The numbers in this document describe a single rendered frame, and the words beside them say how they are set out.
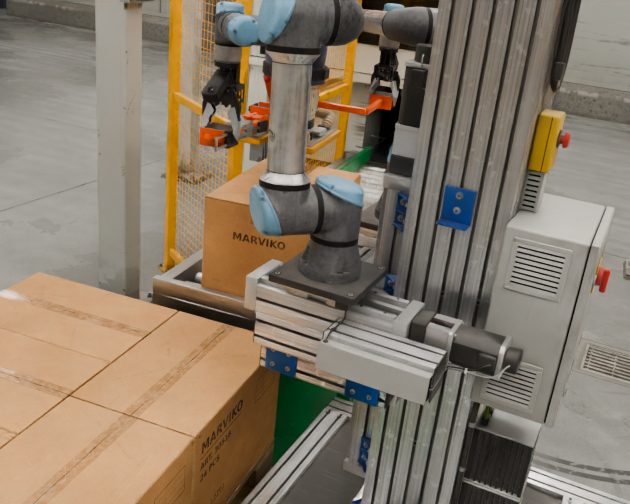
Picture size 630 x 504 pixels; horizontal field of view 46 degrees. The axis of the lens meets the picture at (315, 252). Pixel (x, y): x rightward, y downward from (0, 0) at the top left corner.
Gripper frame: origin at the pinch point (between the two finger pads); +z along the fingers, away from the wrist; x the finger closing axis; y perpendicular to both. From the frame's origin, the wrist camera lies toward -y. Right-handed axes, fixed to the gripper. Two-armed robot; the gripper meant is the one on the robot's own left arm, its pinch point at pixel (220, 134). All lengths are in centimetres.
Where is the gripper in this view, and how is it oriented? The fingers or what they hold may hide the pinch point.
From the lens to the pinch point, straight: 211.5
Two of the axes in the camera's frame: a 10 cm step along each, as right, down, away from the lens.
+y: 3.2, -3.3, 8.9
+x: -9.4, -2.1, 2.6
